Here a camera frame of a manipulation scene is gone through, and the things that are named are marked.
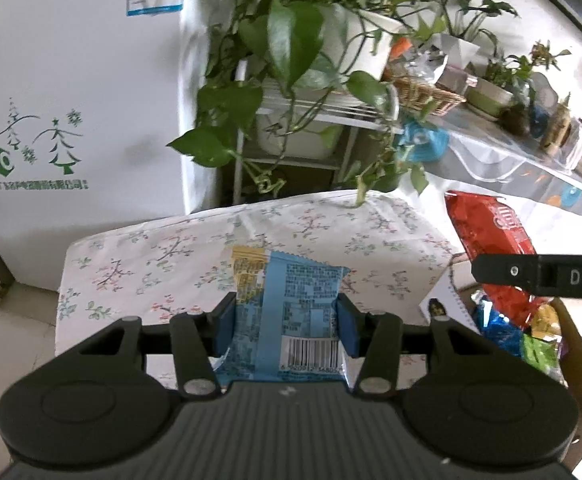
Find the long table with patterned cloth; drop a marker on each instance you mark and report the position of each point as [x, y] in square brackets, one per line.
[501, 160]

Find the small leafy plant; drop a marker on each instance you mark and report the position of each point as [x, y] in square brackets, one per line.
[511, 67]

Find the round white plant pot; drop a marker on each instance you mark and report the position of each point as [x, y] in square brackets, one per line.
[361, 45]

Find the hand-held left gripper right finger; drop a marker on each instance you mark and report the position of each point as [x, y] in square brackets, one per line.
[347, 332]

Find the green pothos plant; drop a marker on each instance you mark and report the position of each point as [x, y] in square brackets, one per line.
[286, 35]

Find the light blue snack packet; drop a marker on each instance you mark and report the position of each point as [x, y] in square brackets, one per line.
[296, 285]

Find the yellow waffle snack packet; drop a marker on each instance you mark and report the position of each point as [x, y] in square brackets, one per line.
[546, 320]

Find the orange bottle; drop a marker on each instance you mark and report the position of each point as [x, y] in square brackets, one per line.
[400, 49]

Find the green snack packet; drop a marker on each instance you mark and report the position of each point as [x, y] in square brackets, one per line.
[538, 352]

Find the blue foil snack packet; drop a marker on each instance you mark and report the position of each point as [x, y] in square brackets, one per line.
[496, 330]

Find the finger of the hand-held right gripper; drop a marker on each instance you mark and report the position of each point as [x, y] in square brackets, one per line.
[506, 270]

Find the green round plant pot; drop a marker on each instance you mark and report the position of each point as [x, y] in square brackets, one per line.
[488, 98]

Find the gold can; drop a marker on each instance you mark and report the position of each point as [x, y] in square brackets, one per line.
[556, 130]

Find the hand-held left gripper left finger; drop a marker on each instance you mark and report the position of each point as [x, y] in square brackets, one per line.
[227, 327]

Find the floral cloth covered stool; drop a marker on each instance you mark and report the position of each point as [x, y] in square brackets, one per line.
[171, 240]

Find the clear plastic bags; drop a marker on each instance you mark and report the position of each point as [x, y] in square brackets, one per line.
[426, 65]

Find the brown square container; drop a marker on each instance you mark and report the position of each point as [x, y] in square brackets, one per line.
[453, 82]

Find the blue translucent container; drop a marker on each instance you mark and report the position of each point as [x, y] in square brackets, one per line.
[541, 115]

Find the white refrigerator with grey door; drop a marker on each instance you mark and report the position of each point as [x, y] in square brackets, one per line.
[96, 85]

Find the brown teapot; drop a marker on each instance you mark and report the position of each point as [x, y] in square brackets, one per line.
[516, 120]

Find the wicker basket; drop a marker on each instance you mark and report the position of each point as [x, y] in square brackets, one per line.
[431, 97]

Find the white metal plant stand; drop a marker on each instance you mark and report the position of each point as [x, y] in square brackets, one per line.
[321, 110]

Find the white angular plant pot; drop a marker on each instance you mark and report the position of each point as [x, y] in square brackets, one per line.
[458, 51]

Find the cardboard box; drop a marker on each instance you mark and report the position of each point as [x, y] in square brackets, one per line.
[578, 360]

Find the red snack packet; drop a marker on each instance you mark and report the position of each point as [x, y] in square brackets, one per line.
[496, 225]

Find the white plastic basin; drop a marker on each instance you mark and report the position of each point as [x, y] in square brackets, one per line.
[296, 141]

